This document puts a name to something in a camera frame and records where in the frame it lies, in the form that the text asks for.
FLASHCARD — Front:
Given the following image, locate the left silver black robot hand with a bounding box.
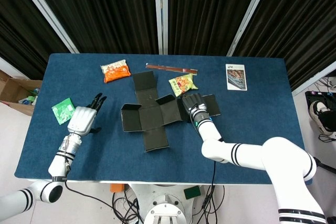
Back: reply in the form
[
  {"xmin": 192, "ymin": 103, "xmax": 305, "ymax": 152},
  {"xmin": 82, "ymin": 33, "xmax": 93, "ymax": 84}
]
[{"xmin": 67, "ymin": 93, "xmax": 108, "ymax": 134}]

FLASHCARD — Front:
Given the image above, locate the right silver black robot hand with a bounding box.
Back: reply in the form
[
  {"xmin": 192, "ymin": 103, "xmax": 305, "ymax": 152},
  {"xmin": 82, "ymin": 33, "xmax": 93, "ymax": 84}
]
[{"xmin": 181, "ymin": 93, "xmax": 208, "ymax": 116}]

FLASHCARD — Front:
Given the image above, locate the black foldable paper box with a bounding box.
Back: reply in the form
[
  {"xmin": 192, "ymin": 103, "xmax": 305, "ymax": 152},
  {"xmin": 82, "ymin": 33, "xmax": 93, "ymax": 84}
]
[{"xmin": 120, "ymin": 71, "xmax": 221, "ymax": 153}]

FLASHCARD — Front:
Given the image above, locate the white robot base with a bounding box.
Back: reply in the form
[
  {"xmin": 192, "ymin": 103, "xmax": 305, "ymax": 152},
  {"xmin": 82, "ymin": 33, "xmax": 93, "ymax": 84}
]
[{"xmin": 130, "ymin": 183, "xmax": 208, "ymax": 224}]

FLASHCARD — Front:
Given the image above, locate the brown cardboard box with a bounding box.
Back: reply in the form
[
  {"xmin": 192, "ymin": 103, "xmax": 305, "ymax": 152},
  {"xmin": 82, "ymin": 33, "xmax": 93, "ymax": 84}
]
[{"xmin": 0, "ymin": 69, "xmax": 43, "ymax": 116}]

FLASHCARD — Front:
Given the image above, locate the green sachet packet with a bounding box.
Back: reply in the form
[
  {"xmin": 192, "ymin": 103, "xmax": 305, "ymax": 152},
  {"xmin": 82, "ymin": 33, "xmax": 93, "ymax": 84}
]
[{"xmin": 51, "ymin": 97, "xmax": 79, "ymax": 125}]

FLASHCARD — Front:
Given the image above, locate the yellow green snack packet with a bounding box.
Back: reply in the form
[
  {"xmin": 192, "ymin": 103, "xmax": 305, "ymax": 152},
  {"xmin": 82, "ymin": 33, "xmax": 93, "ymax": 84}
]
[{"xmin": 168, "ymin": 73, "xmax": 199, "ymax": 98}]

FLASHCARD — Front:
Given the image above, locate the red snack stick packet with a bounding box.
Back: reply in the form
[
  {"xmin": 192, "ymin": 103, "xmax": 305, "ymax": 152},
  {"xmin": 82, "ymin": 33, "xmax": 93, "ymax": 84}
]
[{"xmin": 145, "ymin": 62, "xmax": 199, "ymax": 74}]

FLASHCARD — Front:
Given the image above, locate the white picture card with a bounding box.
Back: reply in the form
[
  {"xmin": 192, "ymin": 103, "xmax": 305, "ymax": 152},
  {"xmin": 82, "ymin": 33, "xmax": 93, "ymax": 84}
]
[{"xmin": 225, "ymin": 63, "xmax": 248, "ymax": 91}]

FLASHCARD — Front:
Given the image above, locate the orange snack packet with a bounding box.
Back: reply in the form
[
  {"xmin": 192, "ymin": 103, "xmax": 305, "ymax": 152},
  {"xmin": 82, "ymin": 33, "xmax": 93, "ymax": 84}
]
[{"xmin": 100, "ymin": 60, "xmax": 131, "ymax": 84}]

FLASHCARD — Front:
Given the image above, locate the blue table cloth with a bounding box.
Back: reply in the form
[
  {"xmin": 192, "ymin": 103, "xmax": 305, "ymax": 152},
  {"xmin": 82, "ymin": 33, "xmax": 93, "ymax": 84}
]
[{"xmin": 14, "ymin": 52, "xmax": 313, "ymax": 184}]

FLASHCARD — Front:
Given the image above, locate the green block under table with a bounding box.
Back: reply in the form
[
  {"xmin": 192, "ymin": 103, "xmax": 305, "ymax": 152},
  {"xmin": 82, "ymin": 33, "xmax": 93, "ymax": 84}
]
[{"xmin": 183, "ymin": 186, "xmax": 202, "ymax": 200}]

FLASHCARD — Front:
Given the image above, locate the black pleated curtain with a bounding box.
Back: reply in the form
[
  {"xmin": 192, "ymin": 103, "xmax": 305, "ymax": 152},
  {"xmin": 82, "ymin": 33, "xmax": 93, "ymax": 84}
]
[{"xmin": 0, "ymin": 0, "xmax": 336, "ymax": 91}]

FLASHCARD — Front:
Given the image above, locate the black white sneaker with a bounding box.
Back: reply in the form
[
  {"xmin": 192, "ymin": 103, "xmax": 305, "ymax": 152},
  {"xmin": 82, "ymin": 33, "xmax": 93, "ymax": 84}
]
[{"xmin": 309, "ymin": 100, "xmax": 336, "ymax": 137}]

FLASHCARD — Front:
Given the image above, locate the black stand leg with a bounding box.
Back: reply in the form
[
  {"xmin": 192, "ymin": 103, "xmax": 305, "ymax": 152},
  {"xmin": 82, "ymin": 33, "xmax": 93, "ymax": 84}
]
[{"xmin": 312, "ymin": 157, "xmax": 336, "ymax": 175}]

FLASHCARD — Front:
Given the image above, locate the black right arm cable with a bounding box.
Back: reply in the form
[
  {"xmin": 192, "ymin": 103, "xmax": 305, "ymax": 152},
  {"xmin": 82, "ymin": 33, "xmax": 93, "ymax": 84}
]
[{"xmin": 193, "ymin": 103, "xmax": 218, "ymax": 204}]

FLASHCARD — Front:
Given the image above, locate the white frame post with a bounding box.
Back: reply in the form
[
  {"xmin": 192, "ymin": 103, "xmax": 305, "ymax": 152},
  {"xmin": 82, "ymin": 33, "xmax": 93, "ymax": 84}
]
[
  {"xmin": 12, "ymin": 0, "xmax": 80, "ymax": 54},
  {"xmin": 226, "ymin": 0, "xmax": 275, "ymax": 57},
  {"xmin": 153, "ymin": 0, "xmax": 169, "ymax": 56}
]

